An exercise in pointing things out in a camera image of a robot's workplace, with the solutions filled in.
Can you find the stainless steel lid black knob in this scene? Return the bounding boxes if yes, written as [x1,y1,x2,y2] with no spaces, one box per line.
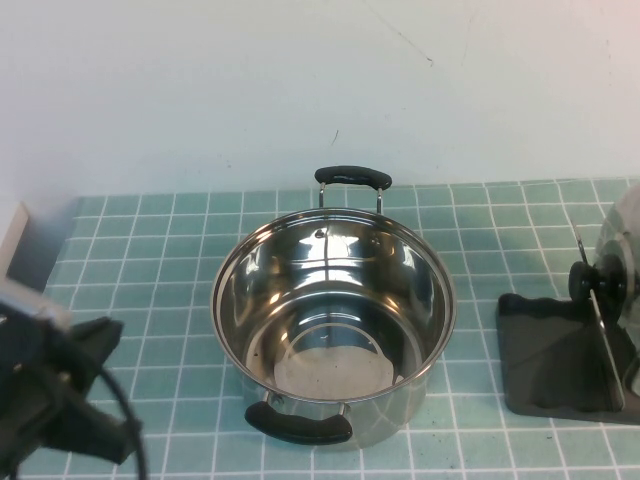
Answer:
[568,182,640,401]

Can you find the black lid rack metal wire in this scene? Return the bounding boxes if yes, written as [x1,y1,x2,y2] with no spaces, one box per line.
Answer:
[497,219,640,426]

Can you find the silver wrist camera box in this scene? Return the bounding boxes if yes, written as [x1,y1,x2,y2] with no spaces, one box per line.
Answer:
[0,284,69,341]

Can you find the stainless steel pot black handles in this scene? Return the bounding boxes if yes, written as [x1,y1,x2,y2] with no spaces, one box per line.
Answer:
[209,166,457,454]

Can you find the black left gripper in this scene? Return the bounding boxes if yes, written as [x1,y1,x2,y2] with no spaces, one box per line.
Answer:
[0,309,139,466]

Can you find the teal grid tablecloth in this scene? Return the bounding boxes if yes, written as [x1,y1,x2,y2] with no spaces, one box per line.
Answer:
[0,178,640,480]

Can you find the black cable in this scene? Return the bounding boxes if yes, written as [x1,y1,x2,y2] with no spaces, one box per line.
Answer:
[97,367,151,480]

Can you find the beige panel edge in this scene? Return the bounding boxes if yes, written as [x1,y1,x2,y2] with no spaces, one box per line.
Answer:
[0,200,32,284]

